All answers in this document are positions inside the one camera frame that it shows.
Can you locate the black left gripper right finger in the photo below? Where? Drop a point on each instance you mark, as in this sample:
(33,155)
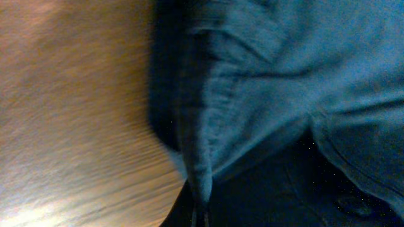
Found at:
(297,187)

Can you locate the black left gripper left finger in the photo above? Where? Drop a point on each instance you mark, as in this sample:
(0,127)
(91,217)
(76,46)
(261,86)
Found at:
(182,213)

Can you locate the dark navy blue shorts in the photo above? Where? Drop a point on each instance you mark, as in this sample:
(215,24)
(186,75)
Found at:
(235,82)

